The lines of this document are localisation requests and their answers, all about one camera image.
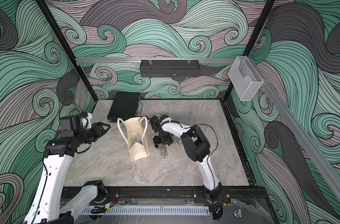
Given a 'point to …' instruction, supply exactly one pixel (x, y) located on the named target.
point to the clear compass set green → (164, 150)
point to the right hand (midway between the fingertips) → (161, 147)
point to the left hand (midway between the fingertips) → (106, 126)
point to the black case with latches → (126, 104)
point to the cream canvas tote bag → (136, 128)
